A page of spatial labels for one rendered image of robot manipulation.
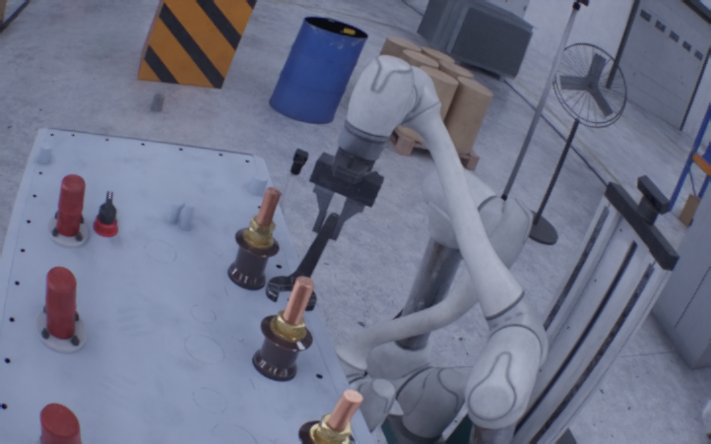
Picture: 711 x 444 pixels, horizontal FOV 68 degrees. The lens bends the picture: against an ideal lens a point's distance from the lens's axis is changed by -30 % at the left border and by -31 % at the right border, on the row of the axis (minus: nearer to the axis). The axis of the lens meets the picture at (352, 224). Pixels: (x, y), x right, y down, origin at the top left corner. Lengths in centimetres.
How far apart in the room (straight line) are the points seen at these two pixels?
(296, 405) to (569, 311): 88
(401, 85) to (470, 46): 910
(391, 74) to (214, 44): 484
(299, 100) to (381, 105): 465
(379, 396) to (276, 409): 60
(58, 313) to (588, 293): 135
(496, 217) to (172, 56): 472
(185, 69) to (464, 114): 252
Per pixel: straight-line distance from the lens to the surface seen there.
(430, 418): 205
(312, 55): 585
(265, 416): 119
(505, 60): 1076
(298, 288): 117
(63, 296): 111
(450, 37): 1035
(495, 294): 140
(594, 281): 182
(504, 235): 168
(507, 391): 123
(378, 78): 133
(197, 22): 601
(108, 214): 145
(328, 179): 143
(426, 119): 148
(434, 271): 187
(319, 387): 130
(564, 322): 188
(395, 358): 206
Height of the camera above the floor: 221
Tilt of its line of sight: 27 degrees down
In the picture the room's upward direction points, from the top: 22 degrees clockwise
